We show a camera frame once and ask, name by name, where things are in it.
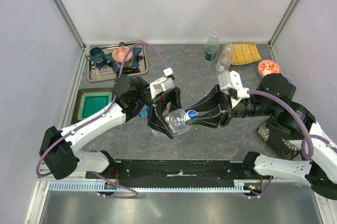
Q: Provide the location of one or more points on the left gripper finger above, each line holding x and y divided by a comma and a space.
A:
171, 100
157, 122

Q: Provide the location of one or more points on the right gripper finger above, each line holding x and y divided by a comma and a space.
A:
209, 120
213, 101

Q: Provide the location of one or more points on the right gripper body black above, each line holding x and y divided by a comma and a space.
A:
245, 108

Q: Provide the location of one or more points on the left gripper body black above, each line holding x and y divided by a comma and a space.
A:
158, 98

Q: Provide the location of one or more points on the blue cap water bottle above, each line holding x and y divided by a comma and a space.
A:
144, 111

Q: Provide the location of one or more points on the red label water bottle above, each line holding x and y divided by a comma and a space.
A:
175, 121

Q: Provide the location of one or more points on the clear bottle white cap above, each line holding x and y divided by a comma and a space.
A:
225, 58

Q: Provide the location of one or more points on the green label clear bottle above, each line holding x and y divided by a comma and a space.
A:
212, 45

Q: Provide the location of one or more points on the white blue printed cap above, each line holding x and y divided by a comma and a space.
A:
191, 114

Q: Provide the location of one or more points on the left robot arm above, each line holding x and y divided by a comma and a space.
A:
61, 148

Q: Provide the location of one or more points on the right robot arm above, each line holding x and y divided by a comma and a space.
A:
305, 153

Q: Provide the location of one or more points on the blue star dish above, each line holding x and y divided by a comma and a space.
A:
130, 62

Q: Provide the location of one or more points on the red floral bowl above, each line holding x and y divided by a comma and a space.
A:
266, 67

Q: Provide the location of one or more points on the purple plastic cup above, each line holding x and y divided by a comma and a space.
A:
289, 79

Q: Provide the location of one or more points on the yellow woven plate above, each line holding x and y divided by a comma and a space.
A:
245, 53

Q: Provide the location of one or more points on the black floral square plate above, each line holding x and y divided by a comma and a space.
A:
282, 147

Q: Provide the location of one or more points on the red patterned bowl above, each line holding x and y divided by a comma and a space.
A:
119, 53

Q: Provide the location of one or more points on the metal tray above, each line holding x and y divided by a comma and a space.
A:
95, 74

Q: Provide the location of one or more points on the teal rectangular dish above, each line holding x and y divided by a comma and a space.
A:
89, 101

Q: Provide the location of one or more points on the blue mug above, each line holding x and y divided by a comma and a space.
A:
97, 56

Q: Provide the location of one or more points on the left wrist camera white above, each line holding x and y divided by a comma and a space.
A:
160, 85

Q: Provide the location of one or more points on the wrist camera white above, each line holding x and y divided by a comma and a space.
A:
160, 85
230, 83

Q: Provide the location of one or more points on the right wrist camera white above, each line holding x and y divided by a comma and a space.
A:
230, 83

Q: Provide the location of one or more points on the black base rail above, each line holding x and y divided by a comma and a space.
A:
179, 173

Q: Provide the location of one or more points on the white cable duct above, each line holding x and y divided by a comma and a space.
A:
100, 186

